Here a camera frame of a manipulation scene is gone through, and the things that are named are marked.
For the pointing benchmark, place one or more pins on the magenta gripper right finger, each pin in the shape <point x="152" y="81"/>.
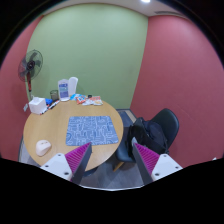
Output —
<point x="153" y="166"/>

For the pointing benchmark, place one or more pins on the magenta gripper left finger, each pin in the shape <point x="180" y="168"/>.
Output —
<point x="70" y="166"/>

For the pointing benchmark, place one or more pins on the blue patterned mouse pad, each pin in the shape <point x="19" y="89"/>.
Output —
<point x="99" y="130"/>

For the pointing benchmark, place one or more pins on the black backpack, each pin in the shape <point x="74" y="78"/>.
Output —
<point x="149" y="134"/>

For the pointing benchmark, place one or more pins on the round wooden table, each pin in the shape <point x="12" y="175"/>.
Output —
<point x="52" y="126"/>

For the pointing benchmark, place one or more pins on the black chair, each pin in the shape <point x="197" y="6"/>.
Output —
<point x="170" y="126"/>

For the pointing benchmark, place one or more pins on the black red marker pen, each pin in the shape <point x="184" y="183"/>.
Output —
<point x="54" y="104"/>

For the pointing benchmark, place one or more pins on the red snack packet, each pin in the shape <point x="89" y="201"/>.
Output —
<point x="81" y="99"/>

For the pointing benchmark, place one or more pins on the white tissue box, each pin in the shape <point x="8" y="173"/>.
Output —
<point x="37" y="105"/>

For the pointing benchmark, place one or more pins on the dark glass cup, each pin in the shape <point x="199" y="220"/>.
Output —
<point x="54" y="95"/>

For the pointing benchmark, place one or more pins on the white labelled jug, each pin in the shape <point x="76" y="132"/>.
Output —
<point x="63" y="90"/>

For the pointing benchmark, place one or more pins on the white plastic container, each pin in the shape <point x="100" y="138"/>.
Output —
<point x="73" y="81"/>

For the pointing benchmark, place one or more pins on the standing electric fan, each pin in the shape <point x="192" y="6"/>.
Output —
<point x="30" y="67"/>

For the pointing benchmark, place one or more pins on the ceiling light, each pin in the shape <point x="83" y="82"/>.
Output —
<point x="145" y="1"/>

